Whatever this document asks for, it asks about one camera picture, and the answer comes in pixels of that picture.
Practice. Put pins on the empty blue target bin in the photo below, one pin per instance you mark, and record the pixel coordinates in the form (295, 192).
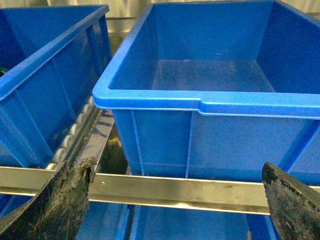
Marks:
(214, 90)

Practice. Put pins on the blue bin with buttons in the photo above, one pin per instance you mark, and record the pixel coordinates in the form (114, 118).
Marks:
(53, 56)

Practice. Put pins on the steel centre divider rail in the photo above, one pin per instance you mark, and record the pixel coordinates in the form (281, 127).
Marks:
(94, 142)

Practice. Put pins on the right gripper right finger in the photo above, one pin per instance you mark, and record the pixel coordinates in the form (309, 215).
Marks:
(294, 206)

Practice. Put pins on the lower right blue bin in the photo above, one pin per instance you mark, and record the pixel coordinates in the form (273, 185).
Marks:
(162, 223)

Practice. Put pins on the steel front shelf rail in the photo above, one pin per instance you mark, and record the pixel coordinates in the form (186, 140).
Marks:
(180, 193)

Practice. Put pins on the white roller track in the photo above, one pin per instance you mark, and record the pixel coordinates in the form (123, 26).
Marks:
(72, 135)

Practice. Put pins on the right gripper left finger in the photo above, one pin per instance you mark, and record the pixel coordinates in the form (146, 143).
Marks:
(58, 209)

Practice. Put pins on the lower left blue bin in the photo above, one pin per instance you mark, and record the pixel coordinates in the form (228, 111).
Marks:
(102, 220)

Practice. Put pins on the green push button middle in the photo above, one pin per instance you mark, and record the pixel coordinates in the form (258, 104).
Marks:
(3, 71)

